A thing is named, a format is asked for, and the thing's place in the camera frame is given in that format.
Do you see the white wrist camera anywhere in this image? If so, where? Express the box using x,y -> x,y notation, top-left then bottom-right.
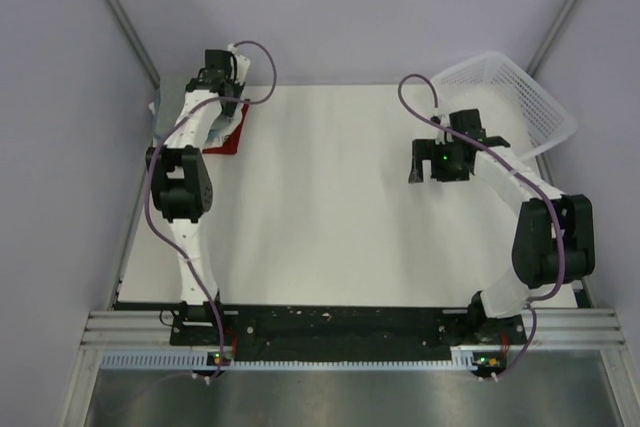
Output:
430,113 -> 450,144
228,44 -> 251,86

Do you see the slotted cable duct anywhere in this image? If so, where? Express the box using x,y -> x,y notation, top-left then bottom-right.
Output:
101,348 -> 504,371

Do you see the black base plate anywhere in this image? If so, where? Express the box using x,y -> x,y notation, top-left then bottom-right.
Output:
170,304 -> 526,363

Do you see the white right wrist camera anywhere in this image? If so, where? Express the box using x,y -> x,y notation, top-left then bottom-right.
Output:
430,113 -> 450,144

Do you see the corner aluminium post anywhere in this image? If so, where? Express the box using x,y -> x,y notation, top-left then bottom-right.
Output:
526,0 -> 584,78
103,0 -> 160,88

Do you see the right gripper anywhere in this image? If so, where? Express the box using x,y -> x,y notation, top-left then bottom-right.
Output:
408,139 -> 468,184

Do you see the right corner aluminium post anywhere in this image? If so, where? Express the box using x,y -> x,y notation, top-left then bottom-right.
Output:
526,0 -> 584,78

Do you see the white plastic basket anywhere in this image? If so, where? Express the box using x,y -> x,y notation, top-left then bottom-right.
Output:
432,52 -> 577,161

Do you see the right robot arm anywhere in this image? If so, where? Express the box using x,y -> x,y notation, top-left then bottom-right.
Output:
409,109 -> 595,343

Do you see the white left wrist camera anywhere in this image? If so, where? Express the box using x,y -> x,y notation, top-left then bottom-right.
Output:
228,44 -> 251,86

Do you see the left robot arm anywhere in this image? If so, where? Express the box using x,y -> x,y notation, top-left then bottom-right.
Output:
144,44 -> 251,344

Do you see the grey t-shirt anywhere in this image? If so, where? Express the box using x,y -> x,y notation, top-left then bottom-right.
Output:
157,74 -> 238,138

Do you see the left corner aluminium post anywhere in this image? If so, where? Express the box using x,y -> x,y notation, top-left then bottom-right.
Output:
103,0 -> 160,88

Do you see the folded blue t-shirt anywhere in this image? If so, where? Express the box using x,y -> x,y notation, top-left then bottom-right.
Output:
155,91 -> 221,144

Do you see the folded red t-shirt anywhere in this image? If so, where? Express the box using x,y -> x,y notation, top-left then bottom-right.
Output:
203,104 -> 250,156

